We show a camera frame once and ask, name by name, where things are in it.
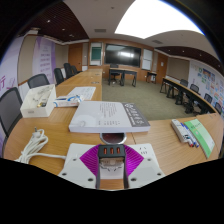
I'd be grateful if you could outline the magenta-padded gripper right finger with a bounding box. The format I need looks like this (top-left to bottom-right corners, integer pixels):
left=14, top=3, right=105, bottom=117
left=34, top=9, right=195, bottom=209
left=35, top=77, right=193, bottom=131
left=123, top=145, right=166, bottom=190

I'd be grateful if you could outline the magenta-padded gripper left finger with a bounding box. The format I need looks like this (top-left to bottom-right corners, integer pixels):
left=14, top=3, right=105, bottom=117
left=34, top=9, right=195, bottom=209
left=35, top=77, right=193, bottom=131
left=58, top=145, right=102, bottom=190

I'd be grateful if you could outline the black charger block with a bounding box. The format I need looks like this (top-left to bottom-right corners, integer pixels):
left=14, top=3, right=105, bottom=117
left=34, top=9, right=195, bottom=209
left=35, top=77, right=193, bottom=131
left=97, top=144, right=127, bottom=181

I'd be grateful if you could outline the red whiteboard marker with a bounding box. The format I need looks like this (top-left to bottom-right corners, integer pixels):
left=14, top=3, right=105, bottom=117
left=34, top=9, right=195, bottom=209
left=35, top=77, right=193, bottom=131
left=181, top=123, right=194, bottom=148

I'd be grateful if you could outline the white remote control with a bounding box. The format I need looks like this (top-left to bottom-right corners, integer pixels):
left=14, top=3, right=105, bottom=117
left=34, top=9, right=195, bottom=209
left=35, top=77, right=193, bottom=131
left=170, top=118, right=189, bottom=144

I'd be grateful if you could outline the thick white book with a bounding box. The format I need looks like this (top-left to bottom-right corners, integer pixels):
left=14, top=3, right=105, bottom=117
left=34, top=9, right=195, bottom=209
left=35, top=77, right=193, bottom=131
left=68, top=100, right=152, bottom=134

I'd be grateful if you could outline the green booklet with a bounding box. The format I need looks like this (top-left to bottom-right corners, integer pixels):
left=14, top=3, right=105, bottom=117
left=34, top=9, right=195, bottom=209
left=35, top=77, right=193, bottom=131
left=184, top=118, right=216, bottom=159

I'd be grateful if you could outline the small blue-white carton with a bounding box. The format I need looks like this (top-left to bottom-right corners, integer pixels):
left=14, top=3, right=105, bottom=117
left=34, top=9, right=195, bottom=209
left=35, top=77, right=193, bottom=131
left=53, top=94, right=84, bottom=108

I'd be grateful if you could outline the open white cardboard box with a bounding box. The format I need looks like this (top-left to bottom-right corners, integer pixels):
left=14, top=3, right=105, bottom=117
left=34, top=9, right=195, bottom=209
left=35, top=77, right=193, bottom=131
left=19, top=83, right=57, bottom=119

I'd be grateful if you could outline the white printed paper sheet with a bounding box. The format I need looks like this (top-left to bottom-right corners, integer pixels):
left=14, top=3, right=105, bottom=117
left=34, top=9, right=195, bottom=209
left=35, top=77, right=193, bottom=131
left=66, top=85, right=97, bottom=102

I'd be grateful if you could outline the long curved wooden table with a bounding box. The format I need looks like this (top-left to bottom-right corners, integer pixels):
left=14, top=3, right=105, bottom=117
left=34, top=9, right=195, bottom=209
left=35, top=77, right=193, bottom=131
left=159, top=77, right=218, bottom=116

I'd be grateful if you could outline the black mesh office chair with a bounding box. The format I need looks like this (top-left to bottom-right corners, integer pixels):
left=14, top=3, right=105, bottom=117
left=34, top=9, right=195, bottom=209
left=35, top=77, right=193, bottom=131
left=27, top=73, right=50, bottom=89
left=0, top=87, right=24, bottom=138

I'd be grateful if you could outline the group of black chairs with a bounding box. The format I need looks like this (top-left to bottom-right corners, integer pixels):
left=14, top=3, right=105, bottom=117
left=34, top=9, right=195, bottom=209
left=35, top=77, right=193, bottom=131
left=179, top=78, right=224, bottom=116

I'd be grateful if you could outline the small side table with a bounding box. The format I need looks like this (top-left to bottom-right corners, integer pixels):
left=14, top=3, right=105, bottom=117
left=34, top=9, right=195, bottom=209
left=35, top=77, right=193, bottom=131
left=145, top=70, right=158, bottom=84

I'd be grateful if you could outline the row of black office chairs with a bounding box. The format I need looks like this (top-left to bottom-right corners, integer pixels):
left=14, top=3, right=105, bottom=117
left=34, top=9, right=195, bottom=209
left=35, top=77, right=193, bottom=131
left=53, top=62, right=80, bottom=85

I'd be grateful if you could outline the dark-legged wooden desk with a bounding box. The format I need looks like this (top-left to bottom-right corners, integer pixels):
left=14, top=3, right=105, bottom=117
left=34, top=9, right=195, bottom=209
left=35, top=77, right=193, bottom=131
left=108, top=67, right=138, bottom=88

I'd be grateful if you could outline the wooden door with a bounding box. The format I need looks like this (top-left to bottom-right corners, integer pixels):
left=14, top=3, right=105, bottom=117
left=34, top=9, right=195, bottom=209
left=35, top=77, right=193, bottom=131
left=156, top=53, right=169, bottom=85
left=68, top=43, right=83, bottom=72

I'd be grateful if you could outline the black desk chair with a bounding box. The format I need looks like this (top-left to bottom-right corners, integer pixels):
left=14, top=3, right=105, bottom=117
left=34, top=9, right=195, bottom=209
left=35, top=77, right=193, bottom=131
left=109, top=63, right=120, bottom=83

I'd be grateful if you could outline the large ceiling light panel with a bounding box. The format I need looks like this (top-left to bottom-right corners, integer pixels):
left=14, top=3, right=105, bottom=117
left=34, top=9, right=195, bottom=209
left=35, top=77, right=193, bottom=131
left=114, top=0, right=205, bottom=40

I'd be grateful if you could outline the round table cable grommet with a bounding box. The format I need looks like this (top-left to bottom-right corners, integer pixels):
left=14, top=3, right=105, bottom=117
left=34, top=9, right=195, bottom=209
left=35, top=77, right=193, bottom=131
left=99, top=132, right=128, bottom=145

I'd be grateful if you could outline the white coiled power cable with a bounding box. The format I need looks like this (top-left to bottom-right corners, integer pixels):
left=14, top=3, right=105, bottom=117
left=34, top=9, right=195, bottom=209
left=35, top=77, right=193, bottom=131
left=14, top=127, right=68, bottom=165

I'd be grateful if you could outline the colourful wall poster display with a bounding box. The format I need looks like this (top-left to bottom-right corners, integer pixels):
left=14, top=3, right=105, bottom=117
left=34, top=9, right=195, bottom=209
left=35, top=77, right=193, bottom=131
left=188, top=61, right=224, bottom=118

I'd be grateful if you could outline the white wall board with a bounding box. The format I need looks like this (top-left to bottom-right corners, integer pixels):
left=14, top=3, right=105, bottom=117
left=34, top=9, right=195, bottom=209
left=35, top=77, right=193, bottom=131
left=141, top=48, right=154, bottom=71

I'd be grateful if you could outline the purple wall banner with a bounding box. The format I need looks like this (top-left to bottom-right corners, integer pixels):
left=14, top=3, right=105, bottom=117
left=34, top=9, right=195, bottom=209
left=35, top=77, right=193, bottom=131
left=32, top=35, right=57, bottom=84

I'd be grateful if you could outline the large black wall screen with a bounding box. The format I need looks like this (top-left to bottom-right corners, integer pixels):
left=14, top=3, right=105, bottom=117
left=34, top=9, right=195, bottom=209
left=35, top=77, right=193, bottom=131
left=104, top=43, right=143, bottom=68

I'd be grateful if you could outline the green-white wall board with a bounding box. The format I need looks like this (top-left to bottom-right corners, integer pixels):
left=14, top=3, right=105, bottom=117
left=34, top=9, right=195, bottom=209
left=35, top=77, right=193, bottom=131
left=89, top=42, right=103, bottom=67

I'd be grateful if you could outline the purple printed wall panel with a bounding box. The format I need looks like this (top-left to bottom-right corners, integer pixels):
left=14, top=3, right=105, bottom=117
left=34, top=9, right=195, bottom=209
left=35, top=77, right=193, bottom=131
left=0, top=36, right=24, bottom=98

